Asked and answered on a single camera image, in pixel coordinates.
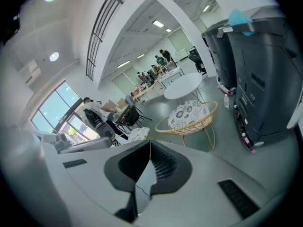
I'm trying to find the teal cloth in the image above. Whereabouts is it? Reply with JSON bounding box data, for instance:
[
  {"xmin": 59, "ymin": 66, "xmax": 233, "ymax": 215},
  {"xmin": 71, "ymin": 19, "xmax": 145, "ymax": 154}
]
[{"xmin": 228, "ymin": 8, "xmax": 258, "ymax": 36}]

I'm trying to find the white wall air conditioner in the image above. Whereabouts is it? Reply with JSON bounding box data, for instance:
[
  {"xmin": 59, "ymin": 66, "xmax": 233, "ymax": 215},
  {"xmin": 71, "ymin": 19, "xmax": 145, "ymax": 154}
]
[{"xmin": 18, "ymin": 60, "xmax": 41, "ymax": 85}]

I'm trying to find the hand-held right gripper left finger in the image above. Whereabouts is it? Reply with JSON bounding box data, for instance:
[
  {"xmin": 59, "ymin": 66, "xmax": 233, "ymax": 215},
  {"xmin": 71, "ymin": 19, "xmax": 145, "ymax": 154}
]
[{"xmin": 46, "ymin": 140, "xmax": 151, "ymax": 227}]

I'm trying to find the long white counter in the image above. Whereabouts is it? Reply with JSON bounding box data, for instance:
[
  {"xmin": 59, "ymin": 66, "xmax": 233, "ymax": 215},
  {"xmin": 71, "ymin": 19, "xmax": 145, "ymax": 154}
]
[{"xmin": 131, "ymin": 65, "xmax": 185, "ymax": 104}]

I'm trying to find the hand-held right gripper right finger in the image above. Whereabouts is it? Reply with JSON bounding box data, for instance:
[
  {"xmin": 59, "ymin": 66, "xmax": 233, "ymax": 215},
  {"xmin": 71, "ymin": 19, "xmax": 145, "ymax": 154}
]
[{"xmin": 136, "ymin": 140, "xmax": 282, "ymax": 227}]

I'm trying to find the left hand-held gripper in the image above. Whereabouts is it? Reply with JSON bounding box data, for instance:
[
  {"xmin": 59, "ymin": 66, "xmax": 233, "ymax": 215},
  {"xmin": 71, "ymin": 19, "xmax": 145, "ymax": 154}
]
[{"xmin": 39, "ymin": 132, "xmax": 112, "ymax": 155}]

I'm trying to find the large dark grey copier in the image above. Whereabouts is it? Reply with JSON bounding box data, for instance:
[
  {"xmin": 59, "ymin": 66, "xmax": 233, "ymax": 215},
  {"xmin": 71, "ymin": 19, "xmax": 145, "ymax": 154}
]
[
  {"xmin": 222, "ymin": 5, "xmax": 303, "ymax": 151},
  {"xmin": 201, "ymin": 20, "xmax": 237, "ymax": 91}
]

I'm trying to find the cardboard box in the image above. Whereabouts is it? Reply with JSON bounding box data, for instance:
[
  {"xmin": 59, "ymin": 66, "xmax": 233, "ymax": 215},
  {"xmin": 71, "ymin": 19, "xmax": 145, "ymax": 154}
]
[{"xmin": 104, "ymin": 97, "xmax": 130, "ymax": 111}]

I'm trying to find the large glass window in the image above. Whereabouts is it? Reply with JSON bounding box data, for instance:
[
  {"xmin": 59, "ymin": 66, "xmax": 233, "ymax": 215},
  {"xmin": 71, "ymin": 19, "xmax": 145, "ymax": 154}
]
[{"xmin": 30, "ymin": 80, "xmax": 100, "ymax": 141}]

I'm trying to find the round white table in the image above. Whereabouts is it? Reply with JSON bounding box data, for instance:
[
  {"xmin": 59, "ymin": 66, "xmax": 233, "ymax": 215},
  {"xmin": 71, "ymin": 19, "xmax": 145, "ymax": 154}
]
[{"xmin": 163, "ymin": 72, "xmax": 207, "ymax": 105}]

